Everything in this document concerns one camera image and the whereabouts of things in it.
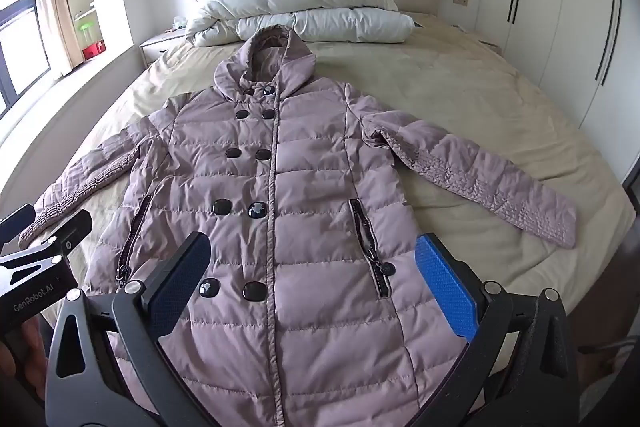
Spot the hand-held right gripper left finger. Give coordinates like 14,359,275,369
42,231,223,427

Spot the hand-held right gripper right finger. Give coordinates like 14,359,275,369
405,233,580,427

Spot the white nightstand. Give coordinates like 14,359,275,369
140,29,188,66

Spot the white wardrobe with black handles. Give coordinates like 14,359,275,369
475,0,640,188

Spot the black framed window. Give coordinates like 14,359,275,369
0,0,56,115

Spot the beige bed with padded headboard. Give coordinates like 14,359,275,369
0,0,637,358

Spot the person's left hand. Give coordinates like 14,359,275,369
0,314,51,388

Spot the mauve quilted hooded coat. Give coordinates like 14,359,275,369
19,25,578,427

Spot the white folded duvet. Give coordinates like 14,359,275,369
185,0,416,48

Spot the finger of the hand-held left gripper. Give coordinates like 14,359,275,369
0,204,36,246
42,209,94,256

